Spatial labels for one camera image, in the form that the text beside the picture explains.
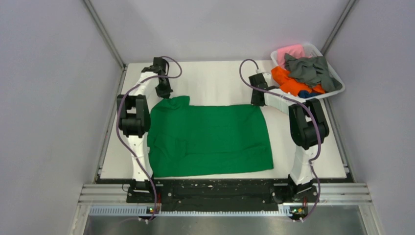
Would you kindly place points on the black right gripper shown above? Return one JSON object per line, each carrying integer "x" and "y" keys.
{"x": 253, "y": 102}

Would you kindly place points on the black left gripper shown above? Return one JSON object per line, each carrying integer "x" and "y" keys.
{"x": 165, "y": 94}

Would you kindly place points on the green t shirt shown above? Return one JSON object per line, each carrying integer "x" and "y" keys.
{"x": 186, "y": 140}

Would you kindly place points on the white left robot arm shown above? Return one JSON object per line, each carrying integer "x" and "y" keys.
{"x": 133, "y": 123}

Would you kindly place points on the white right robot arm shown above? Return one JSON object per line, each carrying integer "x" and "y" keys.
{"x": 308, "y": 128}

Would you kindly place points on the orange t shirt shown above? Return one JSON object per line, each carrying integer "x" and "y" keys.
{"x": 290, "y": 85}

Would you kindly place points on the pink t shirt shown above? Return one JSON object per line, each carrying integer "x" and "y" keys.
{"x": 296, "y": 51}

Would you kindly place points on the blue t shirt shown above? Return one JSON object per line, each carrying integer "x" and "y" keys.
{"x": 306, "y": 94}

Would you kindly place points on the grey t shirt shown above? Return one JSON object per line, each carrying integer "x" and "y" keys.
{"x": 312, "y": 71}

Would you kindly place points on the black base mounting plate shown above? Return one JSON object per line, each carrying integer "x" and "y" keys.
{"x": 222, "y": 195}

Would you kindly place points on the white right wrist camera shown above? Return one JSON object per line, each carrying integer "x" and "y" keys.
{"x": 267, "y": 76}

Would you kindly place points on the aluminium frame rail left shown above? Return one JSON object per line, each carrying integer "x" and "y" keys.
{"x": 111, "y": 95}

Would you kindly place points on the white slotted cable duct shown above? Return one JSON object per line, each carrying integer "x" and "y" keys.
{"x": 144, "y": 211}

